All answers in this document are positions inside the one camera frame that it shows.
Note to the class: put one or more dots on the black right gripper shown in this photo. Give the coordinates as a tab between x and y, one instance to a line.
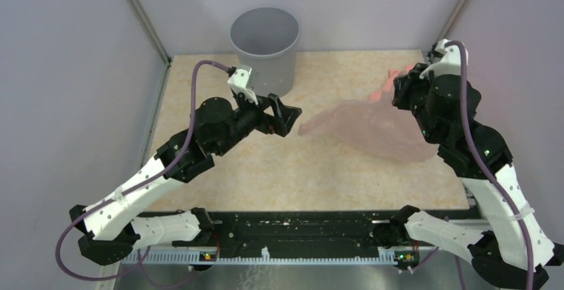
403	84

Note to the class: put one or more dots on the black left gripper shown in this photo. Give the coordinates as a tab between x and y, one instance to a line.
284	116

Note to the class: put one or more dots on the translucent pink trash bag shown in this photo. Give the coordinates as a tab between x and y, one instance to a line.
377	128

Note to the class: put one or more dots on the grey plastic trash bin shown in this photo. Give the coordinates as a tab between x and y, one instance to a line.
266	39

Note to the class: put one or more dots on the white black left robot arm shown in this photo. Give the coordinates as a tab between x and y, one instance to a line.
121	223

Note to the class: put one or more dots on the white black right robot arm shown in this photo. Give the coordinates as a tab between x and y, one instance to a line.
514	252

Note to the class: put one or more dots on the folded pink cloth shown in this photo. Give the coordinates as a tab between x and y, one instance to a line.
386	92

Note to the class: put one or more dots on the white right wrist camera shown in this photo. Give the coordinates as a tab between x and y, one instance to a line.
450	55

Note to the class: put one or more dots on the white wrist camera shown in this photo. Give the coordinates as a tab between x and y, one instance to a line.
450	55
240	83

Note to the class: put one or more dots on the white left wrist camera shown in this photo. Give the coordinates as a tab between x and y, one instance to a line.
240	83

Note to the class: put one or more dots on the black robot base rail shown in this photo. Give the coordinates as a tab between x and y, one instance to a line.
299	235

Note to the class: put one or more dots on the white slotted cable duct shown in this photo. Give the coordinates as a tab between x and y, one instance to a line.
169	256

